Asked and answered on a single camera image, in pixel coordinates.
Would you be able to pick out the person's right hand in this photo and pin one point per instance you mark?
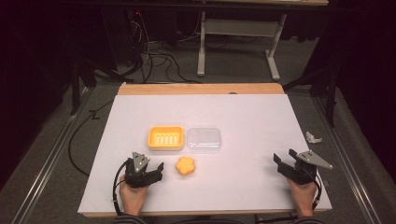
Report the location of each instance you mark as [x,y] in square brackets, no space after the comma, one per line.
[302,197]

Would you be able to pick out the black metal stand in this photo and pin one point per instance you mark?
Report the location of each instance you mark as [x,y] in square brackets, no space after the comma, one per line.
[331,93]
[76,84]

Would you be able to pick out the yellow soap dish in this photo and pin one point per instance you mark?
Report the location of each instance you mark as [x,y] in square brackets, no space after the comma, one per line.
[165,138]

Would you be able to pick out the crumpled white paper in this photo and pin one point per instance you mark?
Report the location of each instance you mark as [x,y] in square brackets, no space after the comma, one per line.
[312,137]

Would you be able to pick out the wooden table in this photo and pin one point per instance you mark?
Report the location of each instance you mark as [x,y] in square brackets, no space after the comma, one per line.
[199,89]

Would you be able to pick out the orange flower-shaped soap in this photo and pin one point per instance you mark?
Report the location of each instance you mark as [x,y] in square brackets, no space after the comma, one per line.
[185,165]

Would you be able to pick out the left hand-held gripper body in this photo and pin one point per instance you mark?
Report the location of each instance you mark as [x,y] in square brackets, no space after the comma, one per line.
[137,169]

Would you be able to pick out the clear plastic lid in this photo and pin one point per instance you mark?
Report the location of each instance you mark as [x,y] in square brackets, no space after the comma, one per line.
[204,140]

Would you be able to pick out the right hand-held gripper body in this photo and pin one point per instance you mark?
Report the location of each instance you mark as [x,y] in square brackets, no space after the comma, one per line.
[306,166]

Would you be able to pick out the white metal desk frame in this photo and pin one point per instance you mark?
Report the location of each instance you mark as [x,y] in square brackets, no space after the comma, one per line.
[239,28]

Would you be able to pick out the metal floor rail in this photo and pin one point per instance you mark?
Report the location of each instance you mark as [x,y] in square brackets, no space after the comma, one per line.
[46,168]
[345,161]

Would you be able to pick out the dark computer tower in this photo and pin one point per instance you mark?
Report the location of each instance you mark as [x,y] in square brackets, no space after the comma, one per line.
[124,34]

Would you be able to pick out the person's left hand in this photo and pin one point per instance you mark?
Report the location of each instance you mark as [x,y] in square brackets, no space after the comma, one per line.
[133,199]

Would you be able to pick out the white table mat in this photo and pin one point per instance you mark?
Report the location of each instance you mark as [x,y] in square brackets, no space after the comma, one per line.
[243,124]

